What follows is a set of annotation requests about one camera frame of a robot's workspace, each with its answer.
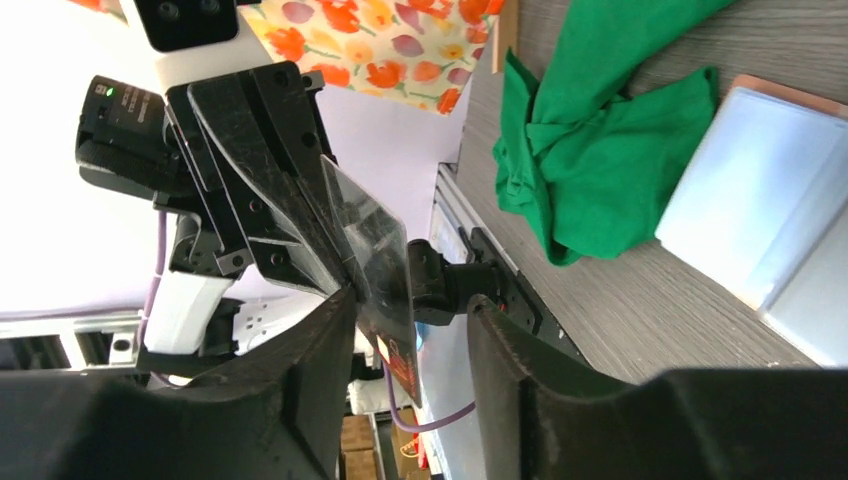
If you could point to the dark grey credit card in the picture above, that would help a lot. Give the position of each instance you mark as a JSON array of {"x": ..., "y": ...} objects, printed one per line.
[{"x": 372, "y": 245}]

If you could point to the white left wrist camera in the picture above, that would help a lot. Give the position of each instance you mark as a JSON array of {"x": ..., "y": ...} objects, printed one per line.
[{"x": 180, "y": 42}]

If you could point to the green cloth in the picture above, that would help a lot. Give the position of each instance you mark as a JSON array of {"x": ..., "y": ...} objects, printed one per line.
[{"x": 590, "y": 167}]

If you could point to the floral orange tote bag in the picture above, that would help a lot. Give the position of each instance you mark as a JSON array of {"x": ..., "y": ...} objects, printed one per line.
[{"x": 420, "y": 53}]

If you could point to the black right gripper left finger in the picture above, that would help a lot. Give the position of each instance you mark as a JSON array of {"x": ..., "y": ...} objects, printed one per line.
[{"x": 273, "y": 413}]

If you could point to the aluminium frame rail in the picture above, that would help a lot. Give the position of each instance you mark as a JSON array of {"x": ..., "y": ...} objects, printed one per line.
[{"x": 105, "y": 339}]

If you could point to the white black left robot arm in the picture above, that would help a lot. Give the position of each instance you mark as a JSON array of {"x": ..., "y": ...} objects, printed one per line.
[{"x": 178, "y": 312}]

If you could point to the wooden clothes rack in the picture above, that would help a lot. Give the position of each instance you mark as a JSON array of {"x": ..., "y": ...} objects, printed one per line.
[{"x": 505, "y": 34}]

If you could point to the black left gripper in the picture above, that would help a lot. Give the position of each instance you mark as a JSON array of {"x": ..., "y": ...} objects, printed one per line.
[{"x": 237, "y": 158}]

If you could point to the pink leather card holder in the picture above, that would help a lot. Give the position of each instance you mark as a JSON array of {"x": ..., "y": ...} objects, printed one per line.
[{"x": 762, "y": 211}]

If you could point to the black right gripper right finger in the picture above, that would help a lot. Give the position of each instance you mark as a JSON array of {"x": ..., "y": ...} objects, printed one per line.
[{"x": 544, "y": 415}]

